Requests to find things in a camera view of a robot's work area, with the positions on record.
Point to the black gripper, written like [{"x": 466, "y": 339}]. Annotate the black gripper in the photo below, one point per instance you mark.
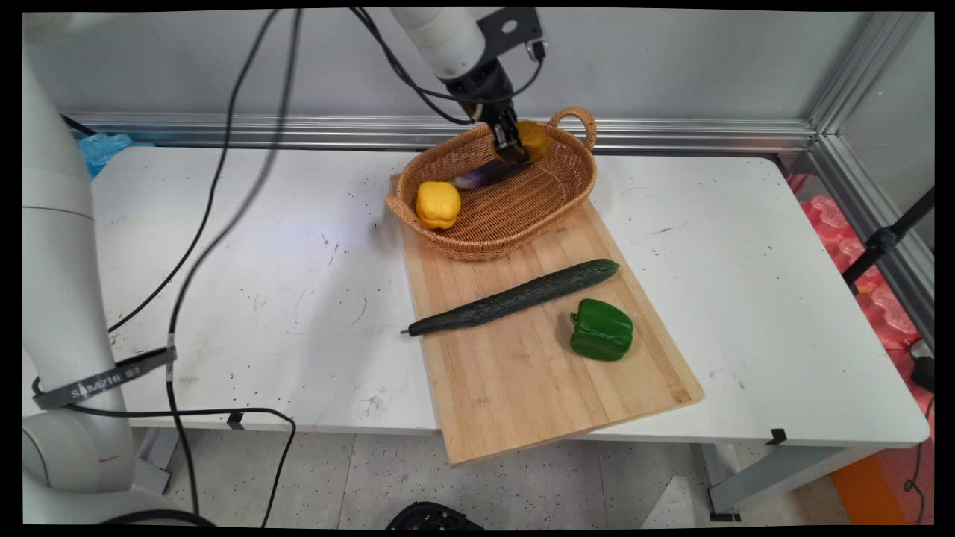
[{"x": 483, "y": 88}]

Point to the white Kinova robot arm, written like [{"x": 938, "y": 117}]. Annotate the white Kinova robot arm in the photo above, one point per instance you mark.
[{"x": 67, "y": 261}]

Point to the purple eggplant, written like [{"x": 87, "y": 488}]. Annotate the purple eggplant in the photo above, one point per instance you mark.
[{"x": 489, "y": 174}]

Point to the woven wicker basket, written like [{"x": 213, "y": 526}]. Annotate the woven wicker basket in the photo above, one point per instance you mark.
[{"x": 507, "y": 201}]

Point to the yellow bell pepper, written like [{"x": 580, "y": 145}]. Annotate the yellow bell pepper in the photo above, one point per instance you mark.
[{"x": 438, "y": 204}]

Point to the long dark green cucumber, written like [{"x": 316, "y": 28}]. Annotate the long dark green cucumber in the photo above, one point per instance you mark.
[{"x": 515, "y": 297}]

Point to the green bell pepper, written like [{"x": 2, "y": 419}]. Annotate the green bell pepper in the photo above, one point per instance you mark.
[{"x": 601, "y": 330}]

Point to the wooden cutting board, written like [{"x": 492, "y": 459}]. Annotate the wooden cutting board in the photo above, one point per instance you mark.
[{"x": 552, "y": 358}]

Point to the pink plastic packaging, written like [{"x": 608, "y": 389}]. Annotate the pink plastic packaging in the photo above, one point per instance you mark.
[{"x": 865, "y": 276}]

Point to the black tripod stand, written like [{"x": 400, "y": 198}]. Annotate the black tripod stand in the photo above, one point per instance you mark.
[{"x": 888, "y": 239}]

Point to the blue plastic bag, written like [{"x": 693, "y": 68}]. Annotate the blue plastic bag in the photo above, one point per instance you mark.
[{"x": 103, "y": 149}]

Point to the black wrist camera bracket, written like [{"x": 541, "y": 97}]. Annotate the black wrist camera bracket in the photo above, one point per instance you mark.
[{"x": 515, "y": 28}]

